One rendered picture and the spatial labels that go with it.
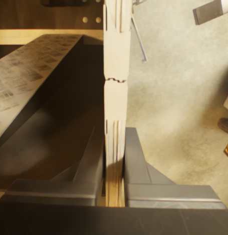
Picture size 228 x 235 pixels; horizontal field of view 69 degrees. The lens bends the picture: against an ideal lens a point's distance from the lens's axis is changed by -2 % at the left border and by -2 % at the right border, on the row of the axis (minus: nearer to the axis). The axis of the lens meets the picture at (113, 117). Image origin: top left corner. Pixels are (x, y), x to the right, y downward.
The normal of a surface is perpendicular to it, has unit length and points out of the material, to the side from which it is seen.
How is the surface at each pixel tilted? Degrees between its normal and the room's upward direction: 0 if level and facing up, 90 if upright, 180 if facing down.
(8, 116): 80
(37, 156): 90
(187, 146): 0
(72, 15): 0
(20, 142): 90
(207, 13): 0
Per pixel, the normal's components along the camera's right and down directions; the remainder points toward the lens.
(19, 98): 0.01, -0.79
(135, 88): -0.03, 0.45
